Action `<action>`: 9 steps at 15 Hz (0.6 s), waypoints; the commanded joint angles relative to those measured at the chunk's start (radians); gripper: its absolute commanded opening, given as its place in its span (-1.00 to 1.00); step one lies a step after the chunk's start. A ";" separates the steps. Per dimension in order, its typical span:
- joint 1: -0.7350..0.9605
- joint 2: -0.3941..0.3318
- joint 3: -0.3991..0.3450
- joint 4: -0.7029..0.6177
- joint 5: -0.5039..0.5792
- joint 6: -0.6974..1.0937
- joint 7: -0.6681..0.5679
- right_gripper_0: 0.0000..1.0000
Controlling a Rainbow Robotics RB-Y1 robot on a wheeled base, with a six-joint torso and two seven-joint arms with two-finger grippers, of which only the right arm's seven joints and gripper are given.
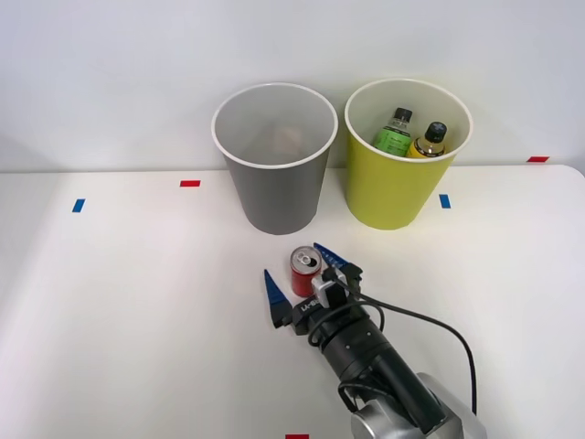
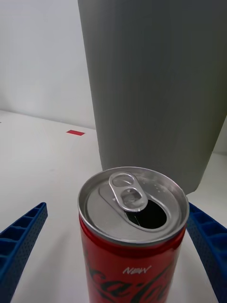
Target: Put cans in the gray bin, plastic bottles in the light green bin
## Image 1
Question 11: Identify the yellow-green plastic waste bin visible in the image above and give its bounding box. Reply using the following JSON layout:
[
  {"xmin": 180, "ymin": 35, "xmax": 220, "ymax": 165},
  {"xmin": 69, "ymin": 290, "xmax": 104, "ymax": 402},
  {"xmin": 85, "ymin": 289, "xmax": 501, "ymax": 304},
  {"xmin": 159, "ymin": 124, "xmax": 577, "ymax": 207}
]
[{"xmin": 344, "ymin": 78, "xmax": 474, "ymax": 231}]

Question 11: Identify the yellow label plastic bottle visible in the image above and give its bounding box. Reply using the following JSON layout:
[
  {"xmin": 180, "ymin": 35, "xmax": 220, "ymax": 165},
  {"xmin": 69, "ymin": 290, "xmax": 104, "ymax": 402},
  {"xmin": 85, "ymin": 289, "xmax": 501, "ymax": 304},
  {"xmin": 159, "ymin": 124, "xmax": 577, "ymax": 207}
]
[{"xmin": 406, "ymin": 121, "xmax": 448, "ymax": 160}]

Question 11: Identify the red drink can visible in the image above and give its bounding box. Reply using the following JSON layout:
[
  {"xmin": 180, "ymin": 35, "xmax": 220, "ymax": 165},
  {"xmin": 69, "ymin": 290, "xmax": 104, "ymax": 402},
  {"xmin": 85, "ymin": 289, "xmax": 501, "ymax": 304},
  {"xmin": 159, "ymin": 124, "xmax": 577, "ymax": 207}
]
[{"xmin": 290, "ymin": 245, "xmax": 326, "ymax": 297}]

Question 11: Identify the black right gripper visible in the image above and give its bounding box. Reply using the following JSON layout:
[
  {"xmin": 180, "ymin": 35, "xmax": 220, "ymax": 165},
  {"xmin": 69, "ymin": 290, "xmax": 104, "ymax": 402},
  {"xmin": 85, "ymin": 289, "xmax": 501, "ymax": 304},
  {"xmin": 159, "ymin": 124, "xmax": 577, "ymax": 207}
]
[{"xmin": 263, "ymin": 242, "xmax": 370, "ymax": 339}]

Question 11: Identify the grey plastic waste bin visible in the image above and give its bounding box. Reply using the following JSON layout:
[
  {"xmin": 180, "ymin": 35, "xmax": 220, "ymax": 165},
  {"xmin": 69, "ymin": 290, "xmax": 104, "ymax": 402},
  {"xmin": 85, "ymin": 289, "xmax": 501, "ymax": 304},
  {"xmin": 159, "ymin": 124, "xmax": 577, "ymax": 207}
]
[{"xmin": 210, "ymin": 81, "xmax": 339, "ymax": 236}]

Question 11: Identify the green label plastic bottle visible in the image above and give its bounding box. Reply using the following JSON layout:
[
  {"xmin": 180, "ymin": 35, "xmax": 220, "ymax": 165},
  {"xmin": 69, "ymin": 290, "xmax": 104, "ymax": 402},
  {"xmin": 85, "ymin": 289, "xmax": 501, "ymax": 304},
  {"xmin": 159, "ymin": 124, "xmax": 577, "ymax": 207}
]
[{"xmin": 370, "ymin": 107, "xmax": 415, "ymax": 159}]

